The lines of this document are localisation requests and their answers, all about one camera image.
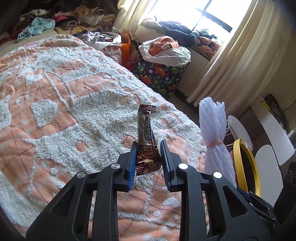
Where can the orange white tufted blanket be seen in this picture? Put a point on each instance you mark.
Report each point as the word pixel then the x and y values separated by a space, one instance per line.
pixel 65 108

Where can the white bag with clothes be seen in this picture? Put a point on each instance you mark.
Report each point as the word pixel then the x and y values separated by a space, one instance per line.
pixel 165 50

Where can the white wire stool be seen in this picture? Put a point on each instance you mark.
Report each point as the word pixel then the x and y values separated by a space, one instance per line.
pixel 234 131

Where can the floral pink pillow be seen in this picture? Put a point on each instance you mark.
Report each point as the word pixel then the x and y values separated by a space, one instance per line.
pixel 114 52

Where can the white vanity desk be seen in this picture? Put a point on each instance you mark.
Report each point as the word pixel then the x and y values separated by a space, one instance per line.
pixel 272 159

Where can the window frame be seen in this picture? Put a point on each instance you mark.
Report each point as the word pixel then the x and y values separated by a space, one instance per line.
pixel 213 18

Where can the clothes on window sill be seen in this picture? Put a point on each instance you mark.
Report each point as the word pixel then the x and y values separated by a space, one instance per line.
pixel 200 40

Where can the dinosaur print laundry basket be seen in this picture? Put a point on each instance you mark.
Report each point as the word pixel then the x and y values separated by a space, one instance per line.
pixel 161 78

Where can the yellow rimmed trash bin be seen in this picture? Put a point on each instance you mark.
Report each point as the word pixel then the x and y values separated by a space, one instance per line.
pixel 247 174

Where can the dark bag on desk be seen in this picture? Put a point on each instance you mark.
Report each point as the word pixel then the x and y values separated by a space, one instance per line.
pixel 277 112

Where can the orange bag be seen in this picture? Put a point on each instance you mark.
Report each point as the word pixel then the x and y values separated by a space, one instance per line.
pixel 125 49

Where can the white foam fruit net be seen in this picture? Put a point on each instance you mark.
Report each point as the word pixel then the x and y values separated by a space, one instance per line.
pixel 212 120

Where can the clothes pile on bed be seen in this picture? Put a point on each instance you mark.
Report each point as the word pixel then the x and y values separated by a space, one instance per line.
pixel 21 20

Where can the cream curtain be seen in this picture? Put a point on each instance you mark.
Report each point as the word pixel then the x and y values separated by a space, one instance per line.
pixel 245 64

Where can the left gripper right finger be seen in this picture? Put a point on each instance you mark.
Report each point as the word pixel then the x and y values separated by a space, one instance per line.
pixel 211 207

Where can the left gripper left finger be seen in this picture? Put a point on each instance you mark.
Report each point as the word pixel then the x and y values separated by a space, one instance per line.
pixel 86 207

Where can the brown chocolate bar wrapper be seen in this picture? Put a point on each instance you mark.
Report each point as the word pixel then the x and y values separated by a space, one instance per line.
pixel 148 156

